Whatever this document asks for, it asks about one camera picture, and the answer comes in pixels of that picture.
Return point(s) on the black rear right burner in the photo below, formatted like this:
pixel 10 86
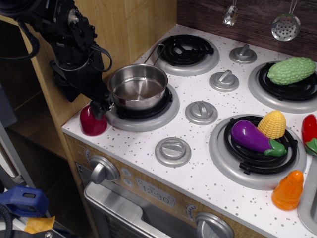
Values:
pixel 300 91

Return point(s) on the silver stove knob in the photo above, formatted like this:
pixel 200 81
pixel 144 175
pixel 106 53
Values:
pixel 243 55
pixel 201 113
pixel 224 81
pixel 173 152

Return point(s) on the yellow toy corn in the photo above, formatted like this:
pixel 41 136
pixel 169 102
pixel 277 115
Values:
pixel 273 125

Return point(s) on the silver stove knob upper middle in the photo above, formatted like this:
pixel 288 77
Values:
pixel 224 81

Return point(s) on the silver toy sink edge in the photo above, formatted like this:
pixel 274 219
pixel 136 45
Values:
pixel 307 209

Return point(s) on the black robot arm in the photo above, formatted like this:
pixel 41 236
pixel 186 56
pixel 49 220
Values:
pixel 78 63

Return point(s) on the hanging clear slotted skimmer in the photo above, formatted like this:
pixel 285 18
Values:
pixel 286 26

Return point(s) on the silver stove knob front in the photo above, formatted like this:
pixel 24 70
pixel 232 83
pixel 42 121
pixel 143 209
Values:
pixel 173 152

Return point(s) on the silver stove knob rear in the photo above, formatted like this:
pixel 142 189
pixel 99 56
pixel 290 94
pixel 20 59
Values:
pixel 243 55

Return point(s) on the purple toy eggplant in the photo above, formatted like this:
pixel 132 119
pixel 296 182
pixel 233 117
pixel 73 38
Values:
pixel 247 135

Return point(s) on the silver stove knob lower middle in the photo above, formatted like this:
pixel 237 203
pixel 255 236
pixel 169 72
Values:
pixel 201 113

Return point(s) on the silver oven dial left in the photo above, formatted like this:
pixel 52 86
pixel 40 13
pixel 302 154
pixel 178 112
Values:
pixel 103 169

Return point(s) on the steel saucepan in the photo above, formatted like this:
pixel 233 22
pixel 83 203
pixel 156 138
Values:
pixel 138 87

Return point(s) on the orange toy carrot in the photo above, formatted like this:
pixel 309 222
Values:
pixel 286 196

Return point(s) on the green toy bitter gourd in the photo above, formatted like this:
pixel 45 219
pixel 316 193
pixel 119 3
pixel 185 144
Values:
pixel 291 71

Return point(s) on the red toy pepper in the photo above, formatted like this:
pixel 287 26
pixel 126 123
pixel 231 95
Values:
pixel 309 134

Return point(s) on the red toy sweet potato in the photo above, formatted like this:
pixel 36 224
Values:
pixel 91 126

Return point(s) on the black front left burner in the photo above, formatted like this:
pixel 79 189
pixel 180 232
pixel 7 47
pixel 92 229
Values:
pixel 147 113

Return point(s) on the silver oven dial right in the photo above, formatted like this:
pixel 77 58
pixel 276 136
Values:
pixel 211 226

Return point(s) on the black front right burner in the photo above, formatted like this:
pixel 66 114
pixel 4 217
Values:
pixel 255 162

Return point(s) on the hanging clear ladle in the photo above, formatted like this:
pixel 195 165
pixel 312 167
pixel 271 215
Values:
pixel 230 15

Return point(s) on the black rear left burner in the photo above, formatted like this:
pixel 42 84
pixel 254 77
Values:
pixel 185 50

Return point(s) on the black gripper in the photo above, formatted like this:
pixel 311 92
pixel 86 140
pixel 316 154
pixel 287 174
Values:
pixel 86 79

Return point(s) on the silver oven dial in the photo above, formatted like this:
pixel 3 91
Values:
pixel 103 169
pixel 211 226

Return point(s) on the silver oven door handle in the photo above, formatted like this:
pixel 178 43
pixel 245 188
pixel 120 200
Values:
pixel 120 208

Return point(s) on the black burner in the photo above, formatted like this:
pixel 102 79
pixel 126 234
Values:
pixel 147 113
pixel 185 50
pixel 300 91
pixel 255 162

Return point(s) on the oven clock display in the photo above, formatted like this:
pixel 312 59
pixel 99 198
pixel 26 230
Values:
pixel 156 193

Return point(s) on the yellow tape piece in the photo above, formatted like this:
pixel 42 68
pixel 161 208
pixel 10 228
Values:
pixel 37 225

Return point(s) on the blue clamp tool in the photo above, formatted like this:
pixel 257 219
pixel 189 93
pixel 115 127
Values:
pixel 25 201

